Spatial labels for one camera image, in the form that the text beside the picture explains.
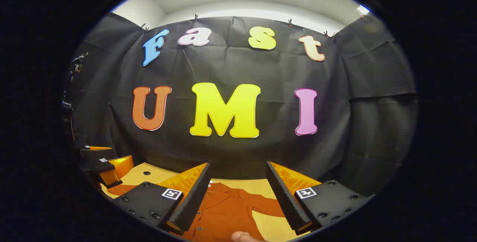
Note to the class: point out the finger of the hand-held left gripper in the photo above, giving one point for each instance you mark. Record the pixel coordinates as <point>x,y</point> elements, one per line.
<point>119,167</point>
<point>97,148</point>

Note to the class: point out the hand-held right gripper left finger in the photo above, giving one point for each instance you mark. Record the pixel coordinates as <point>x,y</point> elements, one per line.
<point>192,204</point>

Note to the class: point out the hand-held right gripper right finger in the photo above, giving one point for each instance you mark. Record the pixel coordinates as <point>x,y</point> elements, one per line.
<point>285,201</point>

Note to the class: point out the black backdrop cloth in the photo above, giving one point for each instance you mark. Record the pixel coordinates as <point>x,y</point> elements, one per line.
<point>238,67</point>

